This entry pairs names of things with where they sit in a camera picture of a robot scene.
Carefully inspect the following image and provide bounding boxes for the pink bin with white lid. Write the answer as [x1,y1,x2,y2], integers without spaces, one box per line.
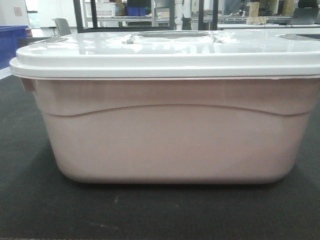
[9,28,320,184]

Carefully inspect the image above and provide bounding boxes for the small blue storage bins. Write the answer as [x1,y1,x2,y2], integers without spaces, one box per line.
[126,7,146,17]

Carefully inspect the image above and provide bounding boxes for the white perforated basket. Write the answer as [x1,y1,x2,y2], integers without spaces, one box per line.
[85,2,116,18]

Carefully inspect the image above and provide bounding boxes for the grey office chair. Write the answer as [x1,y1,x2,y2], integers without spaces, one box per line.
[49,18,72,37]

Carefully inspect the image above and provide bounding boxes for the cardboard box on table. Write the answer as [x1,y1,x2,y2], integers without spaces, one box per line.
[246,0,267,25]

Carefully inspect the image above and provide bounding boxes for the blue plastic crate on left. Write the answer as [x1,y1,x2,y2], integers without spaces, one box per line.
[0,25,29,69]

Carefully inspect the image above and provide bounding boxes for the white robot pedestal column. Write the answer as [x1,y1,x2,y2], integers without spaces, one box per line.
[174,0,192,31]

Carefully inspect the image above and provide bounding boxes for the black metal frame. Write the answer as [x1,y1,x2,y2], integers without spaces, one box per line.
[73,0,220,33]

